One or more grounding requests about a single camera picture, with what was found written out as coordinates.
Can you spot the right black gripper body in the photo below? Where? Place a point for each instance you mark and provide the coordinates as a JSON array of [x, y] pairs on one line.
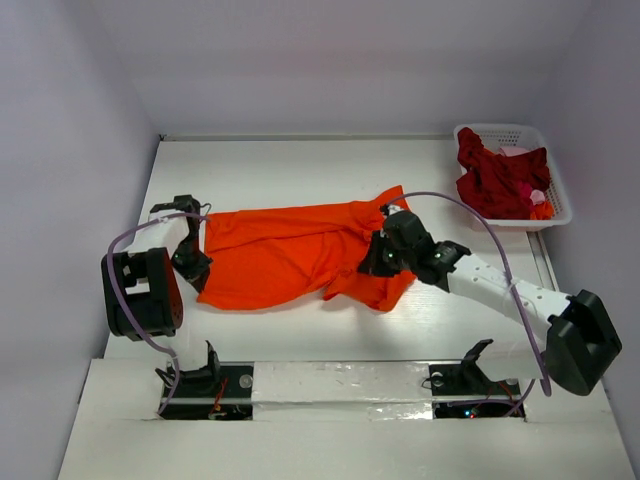
[[373, 259]]

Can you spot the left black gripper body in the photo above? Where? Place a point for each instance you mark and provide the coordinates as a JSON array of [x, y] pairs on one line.
[[188, 259]]

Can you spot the dark red t shirt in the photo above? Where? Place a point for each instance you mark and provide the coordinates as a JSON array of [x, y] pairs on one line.
[[501, 187]]

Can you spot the orange t shirt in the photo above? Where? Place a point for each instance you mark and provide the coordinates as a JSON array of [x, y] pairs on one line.
[[267, 257]]

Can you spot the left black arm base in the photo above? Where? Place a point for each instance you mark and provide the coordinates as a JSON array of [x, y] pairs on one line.
[[200, 397]]

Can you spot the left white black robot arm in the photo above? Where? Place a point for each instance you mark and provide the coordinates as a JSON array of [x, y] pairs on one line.
[[142, 296]]

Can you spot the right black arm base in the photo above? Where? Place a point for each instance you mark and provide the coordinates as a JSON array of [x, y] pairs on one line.
[[461, 391]]

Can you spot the small orange cloth in basket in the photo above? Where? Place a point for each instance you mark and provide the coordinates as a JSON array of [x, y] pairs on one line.
[[542, 211]]

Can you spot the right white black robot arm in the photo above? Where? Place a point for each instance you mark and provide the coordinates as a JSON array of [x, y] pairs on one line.
[[572, 337]]

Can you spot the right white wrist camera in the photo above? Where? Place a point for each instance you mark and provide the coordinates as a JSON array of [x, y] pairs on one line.
[[388, 210]]

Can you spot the white plastic basket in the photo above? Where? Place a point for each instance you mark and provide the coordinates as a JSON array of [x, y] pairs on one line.
[[512, 140]]

